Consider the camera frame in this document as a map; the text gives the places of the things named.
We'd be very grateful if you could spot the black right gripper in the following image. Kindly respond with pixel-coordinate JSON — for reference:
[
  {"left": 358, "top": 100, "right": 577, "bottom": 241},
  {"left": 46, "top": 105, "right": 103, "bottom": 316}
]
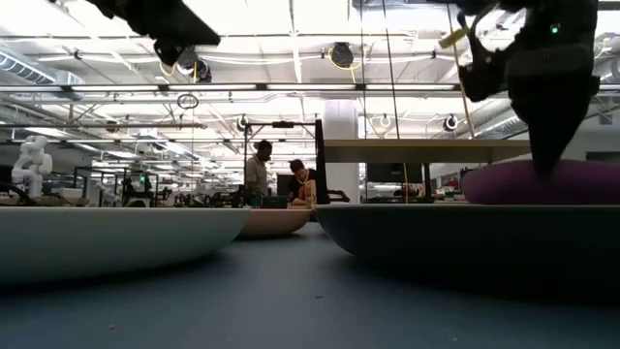
[{"left": 503, "top": 0, "right": 602, "bottom": 176}]

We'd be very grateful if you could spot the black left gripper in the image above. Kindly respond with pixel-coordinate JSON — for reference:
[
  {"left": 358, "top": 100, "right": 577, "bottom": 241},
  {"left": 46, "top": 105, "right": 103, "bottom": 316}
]
[{"left": 86, "top": 0, "right": 222, "bottom": 67}]

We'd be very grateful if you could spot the purple plate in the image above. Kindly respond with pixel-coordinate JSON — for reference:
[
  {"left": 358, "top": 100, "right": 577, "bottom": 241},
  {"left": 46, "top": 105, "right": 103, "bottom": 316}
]
[{"left": 459, "top": 159, "right": 620, "bottom": 206}]

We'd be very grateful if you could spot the dark blue bowl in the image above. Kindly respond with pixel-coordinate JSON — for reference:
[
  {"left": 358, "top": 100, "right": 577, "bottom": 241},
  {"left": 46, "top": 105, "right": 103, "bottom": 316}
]
[{"left": 312, "top": 203, "right": 620, "bottom": 287}]

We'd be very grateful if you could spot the peach plate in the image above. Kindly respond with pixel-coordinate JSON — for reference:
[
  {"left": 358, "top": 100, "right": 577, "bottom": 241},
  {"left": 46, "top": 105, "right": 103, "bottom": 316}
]
[{"left": 235, "top": 207, "right": 313, "bottom": 239}]

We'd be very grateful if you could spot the white bowl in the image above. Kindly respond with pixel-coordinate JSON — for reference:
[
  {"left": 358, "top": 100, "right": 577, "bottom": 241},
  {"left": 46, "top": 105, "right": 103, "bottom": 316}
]
[{"left": 0, "top": 206, "right": 251, "bottom": 286}]

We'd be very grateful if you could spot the wooden shelf with black legs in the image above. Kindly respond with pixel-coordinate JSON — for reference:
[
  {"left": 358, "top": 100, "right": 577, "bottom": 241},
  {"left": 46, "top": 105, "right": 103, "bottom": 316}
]
[{"left": 314, "top": 118, "right": 534, "bottom": 206}]

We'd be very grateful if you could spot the person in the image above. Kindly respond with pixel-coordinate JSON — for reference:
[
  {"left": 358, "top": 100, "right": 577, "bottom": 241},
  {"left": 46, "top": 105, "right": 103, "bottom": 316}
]
[
  {"left": 244, "top": 139, "right": 273, "bottom": 198},
  {"left": 288, "top": 158, "right": 319, "bottom": 206}
]

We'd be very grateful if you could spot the black robot station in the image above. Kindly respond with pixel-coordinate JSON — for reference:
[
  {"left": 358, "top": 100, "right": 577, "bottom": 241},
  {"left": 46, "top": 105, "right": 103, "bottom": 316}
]
[{"left": 72, "top": 166, "right": 161, "bottom": 208}]

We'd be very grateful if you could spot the black monitor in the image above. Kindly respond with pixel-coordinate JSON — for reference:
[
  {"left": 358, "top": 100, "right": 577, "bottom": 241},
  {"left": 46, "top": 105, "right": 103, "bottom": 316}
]
[{"left": 366, "top": 163, "right": 424, "bottom": 184}]

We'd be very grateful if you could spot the white pillar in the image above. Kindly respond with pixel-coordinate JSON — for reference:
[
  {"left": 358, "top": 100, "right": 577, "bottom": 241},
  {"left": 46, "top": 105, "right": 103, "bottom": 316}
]
[{"left": 323, "top": 99, "right": 360, "bottom": 205}]

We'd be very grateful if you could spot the black ceiling reel yellow cable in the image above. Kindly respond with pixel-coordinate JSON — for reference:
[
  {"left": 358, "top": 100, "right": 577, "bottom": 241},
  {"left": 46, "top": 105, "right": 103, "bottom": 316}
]
[
  {"left": 176, "top": 48, "right": 213, "bottom": 83},
  {"left": 327, "top": 42, "right": 370, "bottom": 83}
]

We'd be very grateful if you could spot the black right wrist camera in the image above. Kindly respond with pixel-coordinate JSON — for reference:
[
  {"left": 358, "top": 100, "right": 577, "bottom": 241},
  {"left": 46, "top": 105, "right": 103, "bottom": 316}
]
[{"left": 457, "top": 60, "right": 509, "bottom": 103}]

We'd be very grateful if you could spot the yellow cable tag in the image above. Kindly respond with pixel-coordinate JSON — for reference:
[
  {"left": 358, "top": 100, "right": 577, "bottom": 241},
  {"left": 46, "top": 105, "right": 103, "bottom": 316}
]
[{"left": 438, "top": 26, "right": 471, "bottom": 49}]

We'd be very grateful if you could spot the black workstation frame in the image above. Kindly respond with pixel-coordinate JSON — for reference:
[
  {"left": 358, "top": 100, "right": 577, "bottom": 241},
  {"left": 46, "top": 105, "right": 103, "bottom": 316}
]
[{"left": 243, "top": 119, "right": 319, "bottom": 205}]

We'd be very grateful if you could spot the silver ceiling air duct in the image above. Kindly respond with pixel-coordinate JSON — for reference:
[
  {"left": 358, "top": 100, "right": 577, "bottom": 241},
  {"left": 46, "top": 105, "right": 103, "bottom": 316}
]
[{"left": 0, "top": 50, "right": 86, "bottom": 102}]

